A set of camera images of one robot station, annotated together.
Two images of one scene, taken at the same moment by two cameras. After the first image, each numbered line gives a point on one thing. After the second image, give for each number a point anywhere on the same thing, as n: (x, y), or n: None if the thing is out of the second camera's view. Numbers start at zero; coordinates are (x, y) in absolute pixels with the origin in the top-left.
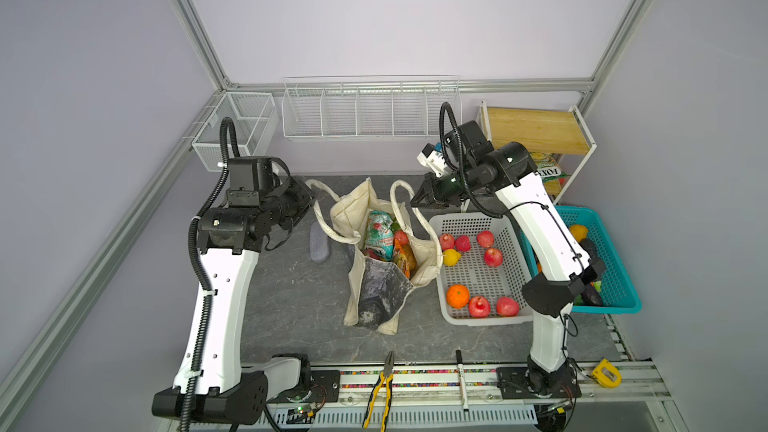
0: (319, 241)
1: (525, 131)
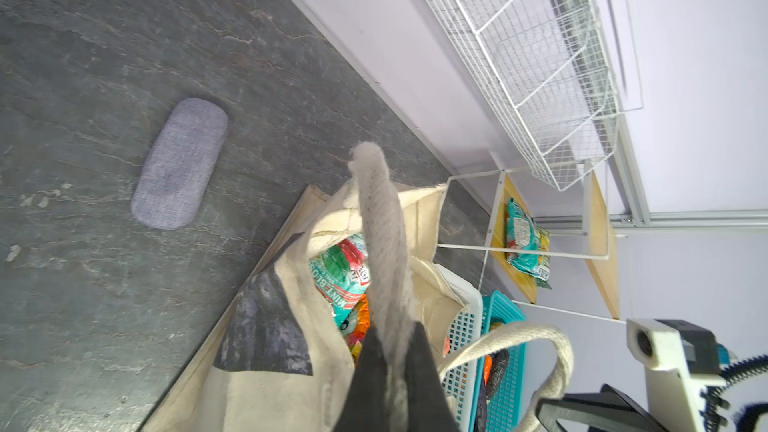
0: (178, 163)
1: (599, 243)
